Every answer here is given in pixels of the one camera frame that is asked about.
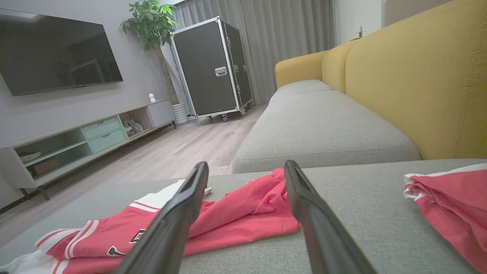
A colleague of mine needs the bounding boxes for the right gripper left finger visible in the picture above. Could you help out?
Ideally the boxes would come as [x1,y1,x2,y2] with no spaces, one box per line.
[114,162,210,274]

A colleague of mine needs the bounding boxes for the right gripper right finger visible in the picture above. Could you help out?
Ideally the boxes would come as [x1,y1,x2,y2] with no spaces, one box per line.
[283,160,377,274]

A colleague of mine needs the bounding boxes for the red jersey with black lettering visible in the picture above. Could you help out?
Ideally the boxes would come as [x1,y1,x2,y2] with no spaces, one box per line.
[0,167,301,274]

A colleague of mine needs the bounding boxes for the large grey sofa chaise cushion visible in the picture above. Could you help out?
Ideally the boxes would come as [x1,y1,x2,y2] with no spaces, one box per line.
[0,159,487,274]

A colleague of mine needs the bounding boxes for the grey sofa seat cushion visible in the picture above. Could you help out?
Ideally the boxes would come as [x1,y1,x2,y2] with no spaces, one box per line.
[232,89,421,174]
[268,79,334,103]

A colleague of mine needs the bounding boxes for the mint green cabinet drawer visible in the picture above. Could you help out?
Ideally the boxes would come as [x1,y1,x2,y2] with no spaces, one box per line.
[88,129,127,154]
[82,116,122,140]

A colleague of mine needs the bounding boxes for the grey white plush toy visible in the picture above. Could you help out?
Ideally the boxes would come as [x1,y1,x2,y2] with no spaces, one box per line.
[124,119,144,137]

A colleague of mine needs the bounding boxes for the white cabinet door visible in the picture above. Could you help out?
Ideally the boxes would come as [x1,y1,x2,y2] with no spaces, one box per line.
[146,101,176,128]

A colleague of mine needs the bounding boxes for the brown flat box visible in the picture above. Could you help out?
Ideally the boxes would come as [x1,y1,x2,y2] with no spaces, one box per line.
[29,158,61,177]

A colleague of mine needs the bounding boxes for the white stacked plates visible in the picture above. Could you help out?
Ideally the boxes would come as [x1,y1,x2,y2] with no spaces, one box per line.
[19,151,43,163]

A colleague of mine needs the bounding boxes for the white low television cabinet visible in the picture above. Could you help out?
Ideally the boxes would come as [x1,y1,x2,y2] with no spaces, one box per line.
[0,100,177,201]

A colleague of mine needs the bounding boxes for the black wheeled flight case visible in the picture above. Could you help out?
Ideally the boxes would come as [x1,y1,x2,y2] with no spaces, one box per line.
[169,16,253,123]

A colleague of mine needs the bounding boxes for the grey curtain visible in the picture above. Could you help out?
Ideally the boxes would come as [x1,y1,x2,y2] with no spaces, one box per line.
[167,0,336,106]

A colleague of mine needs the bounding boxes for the green leafy indoor tree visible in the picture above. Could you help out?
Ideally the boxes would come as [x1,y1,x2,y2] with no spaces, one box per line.
[120,0,180,105]

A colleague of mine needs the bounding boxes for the black flat screen television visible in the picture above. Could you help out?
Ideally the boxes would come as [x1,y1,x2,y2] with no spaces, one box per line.
[0,8,123,96]

